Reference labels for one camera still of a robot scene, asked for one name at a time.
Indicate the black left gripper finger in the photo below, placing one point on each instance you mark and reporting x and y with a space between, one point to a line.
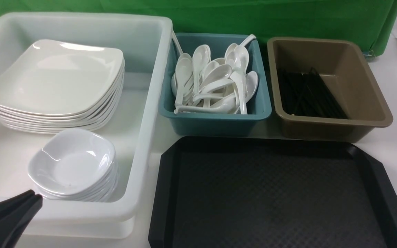
15 215

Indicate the large white plastic tub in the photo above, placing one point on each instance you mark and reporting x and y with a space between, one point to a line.
145 42

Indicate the stack of white small bowls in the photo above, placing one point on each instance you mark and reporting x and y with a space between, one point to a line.
75 165

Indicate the stack of white square plates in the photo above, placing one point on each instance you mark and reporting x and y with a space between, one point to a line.
55 85

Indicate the black plastic serving tray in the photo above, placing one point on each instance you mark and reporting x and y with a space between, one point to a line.
227 192

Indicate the pile of white soup spoons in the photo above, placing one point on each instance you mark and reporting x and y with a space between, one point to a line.
222 85

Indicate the pile of black chopsticks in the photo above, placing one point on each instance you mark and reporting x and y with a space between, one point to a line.
306 94

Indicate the brown plastic bin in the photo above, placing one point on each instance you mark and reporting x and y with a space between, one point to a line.
348 76

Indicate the green backdrop cloth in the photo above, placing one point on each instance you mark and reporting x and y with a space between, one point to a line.
367 23

